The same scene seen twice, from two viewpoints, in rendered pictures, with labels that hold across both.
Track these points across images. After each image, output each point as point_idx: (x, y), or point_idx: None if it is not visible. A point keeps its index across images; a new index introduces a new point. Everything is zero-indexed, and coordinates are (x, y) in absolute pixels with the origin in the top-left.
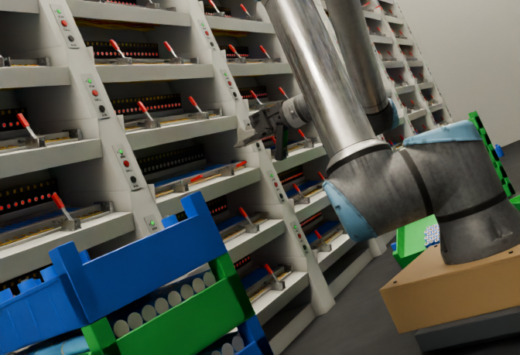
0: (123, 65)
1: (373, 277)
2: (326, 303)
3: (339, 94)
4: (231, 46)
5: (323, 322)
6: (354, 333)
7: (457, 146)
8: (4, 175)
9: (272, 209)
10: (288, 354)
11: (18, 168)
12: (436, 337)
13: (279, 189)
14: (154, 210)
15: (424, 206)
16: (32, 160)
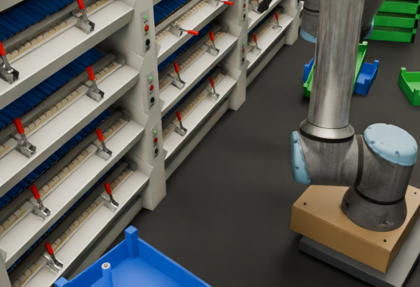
0: None
1: (279, 82)
2: (239, 102)
3: (342, 87)
4: None
5: (233, 125)
6: (254, 166)
7: (397, 167)
8: (60, 67)
9: (233, 26)
10: (202, 152)
11: (70, 59)
12: (312, 250)
13: (245, 9)
14: (154, 65)
15: (351, 186)
16: (82, 47)
